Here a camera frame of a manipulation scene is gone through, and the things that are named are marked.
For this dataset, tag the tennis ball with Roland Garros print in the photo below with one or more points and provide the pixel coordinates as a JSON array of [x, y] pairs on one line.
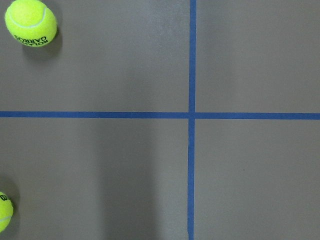
[[31, 22]]

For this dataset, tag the tennis ball with Wilson print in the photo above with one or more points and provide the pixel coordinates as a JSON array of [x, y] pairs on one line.
[[6, 211]]

